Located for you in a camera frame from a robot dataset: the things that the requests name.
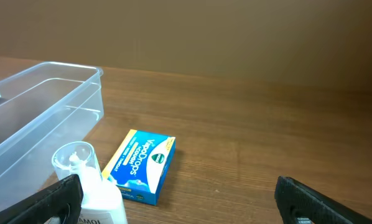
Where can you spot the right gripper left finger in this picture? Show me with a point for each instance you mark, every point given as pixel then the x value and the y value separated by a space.
pixel 58 203

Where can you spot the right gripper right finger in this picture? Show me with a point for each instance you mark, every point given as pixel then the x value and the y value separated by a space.
pixel 298 203

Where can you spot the small white bottle clear cap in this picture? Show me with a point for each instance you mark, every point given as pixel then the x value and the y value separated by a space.
pixel 102 201

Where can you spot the blue VapoDrops lozenge box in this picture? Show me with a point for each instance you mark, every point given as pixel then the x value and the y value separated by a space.
pixel 139 166

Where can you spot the clear plastic container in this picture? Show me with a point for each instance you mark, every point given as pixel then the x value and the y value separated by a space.
pixel 41 109

